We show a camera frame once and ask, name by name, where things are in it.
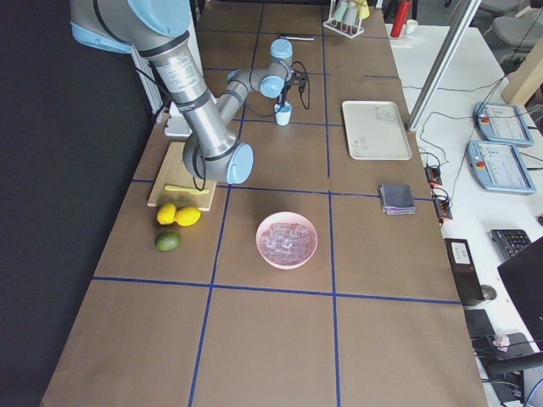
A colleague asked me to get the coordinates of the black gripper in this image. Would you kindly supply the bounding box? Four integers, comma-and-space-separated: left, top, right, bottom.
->
276, 82, 292, 112

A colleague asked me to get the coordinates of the aluminium frame post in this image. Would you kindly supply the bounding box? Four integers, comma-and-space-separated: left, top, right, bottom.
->
406, 0, 481, 131

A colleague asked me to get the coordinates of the white cup rack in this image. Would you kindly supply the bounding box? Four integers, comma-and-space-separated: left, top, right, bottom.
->
322, 0, 371, 39

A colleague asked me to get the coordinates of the green avocado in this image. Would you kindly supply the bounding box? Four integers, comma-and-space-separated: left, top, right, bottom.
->
154, 231, 182, 252

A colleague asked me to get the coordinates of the teach pendant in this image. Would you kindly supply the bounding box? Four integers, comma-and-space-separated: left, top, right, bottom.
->
467, 141, 535, 195
474, 102, 535, 147

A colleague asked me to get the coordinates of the orange power strip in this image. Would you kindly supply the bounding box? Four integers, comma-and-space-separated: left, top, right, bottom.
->
424, 165, 452, 225

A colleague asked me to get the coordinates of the yellow lemon left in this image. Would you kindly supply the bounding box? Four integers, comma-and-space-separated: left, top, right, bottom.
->
156, 203, 177, 226

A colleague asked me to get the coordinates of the light blue cup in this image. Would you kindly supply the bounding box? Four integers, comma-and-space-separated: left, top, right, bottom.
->
274, 103, 293, 126

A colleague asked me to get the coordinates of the small white paper cup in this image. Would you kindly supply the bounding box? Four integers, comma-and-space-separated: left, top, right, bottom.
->
404, 19, 418, 35

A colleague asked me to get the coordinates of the pink bowl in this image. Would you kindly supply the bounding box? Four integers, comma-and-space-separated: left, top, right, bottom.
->
255, 211, 318, 270

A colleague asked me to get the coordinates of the teach pendant near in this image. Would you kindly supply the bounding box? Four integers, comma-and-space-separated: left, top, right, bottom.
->
467, 141, 535, 195

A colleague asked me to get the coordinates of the folded grey cloth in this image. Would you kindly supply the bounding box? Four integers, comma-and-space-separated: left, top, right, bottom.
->
379, 184, 416, 215

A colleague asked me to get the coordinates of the yellow-green plastic knife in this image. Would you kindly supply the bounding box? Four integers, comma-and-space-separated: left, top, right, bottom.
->
164, 184, 210, 195

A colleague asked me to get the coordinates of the computer mouse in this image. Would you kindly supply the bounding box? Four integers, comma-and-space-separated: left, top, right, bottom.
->
480, 284, 497, 301

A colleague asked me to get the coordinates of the black keyboard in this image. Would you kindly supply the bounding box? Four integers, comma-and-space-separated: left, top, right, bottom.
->
490, 229, 531, 259

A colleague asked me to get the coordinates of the black box device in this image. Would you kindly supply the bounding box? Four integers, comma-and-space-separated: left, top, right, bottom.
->
444, 238, 484, 306

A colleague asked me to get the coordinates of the red bottle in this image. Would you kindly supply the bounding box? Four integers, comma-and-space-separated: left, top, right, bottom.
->
390, 0, 411, 38

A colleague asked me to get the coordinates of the pile of clear ice cubes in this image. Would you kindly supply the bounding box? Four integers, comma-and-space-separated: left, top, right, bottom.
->
257, 222, 314, 265

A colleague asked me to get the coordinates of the metal muddler with black tip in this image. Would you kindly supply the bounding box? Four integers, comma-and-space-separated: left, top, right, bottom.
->
279, 35, 316, 42

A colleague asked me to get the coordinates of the black laptop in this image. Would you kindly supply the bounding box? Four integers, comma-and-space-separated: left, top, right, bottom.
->
498, 237, 543, 341

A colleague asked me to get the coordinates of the wooden cutting board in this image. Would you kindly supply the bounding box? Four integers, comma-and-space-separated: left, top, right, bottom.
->
147, 142, 216, 211

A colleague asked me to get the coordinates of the cream bear tray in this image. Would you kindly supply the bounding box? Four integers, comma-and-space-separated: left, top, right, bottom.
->
342, 101, 412, 161

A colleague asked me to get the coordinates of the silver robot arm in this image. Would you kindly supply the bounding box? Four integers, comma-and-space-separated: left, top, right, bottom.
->
70, 0, 293, 184

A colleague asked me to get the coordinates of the teach pendant far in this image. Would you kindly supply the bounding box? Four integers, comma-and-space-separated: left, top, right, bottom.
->
474, 102, 535, 147

